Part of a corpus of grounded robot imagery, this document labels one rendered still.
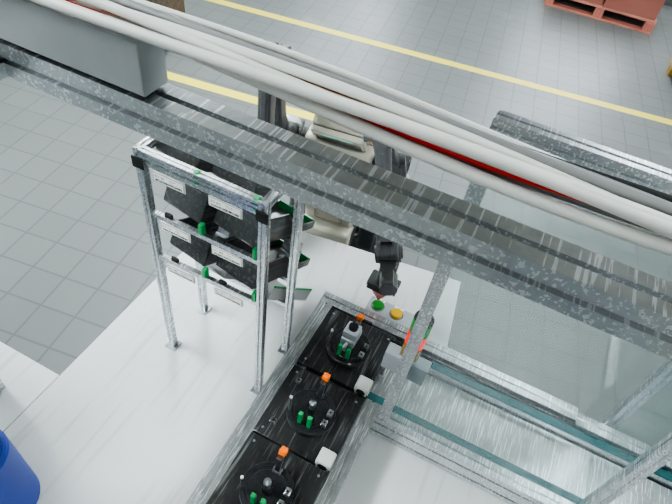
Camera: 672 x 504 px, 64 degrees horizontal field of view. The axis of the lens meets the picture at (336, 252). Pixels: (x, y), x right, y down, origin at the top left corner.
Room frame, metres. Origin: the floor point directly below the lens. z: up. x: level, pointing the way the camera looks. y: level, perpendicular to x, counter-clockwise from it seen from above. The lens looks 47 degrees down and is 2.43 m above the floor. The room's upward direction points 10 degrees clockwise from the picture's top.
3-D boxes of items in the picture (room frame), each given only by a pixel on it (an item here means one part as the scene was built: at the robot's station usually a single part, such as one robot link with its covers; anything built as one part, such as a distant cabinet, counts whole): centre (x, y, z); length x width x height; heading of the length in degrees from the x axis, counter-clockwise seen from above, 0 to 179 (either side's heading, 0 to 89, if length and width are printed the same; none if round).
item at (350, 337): (0.96, -0.09, 1.06); 0.08 x 0.04 x 0.07; 159
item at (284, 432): (0.72, -0.01, 1.01); 0.24 x 0.24 x 0.13; 71
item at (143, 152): (0.96, 0.29, 1.26); 0.36 x 0.21 x 0.80; 71
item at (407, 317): (1.14, -0.24, 0.93); 0.21 x 0.07 x 0.06; 71
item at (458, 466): (0.85, -0.37, 0.91); 0.84 x 0.28 x 0.10; 71
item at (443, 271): (0.76, -0.22, 1.46); 0.03 x 0.03 x 1.00; 71
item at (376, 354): (0.97, -0.09, 0.96); 0.24 x 0.24 x 0.02; 71
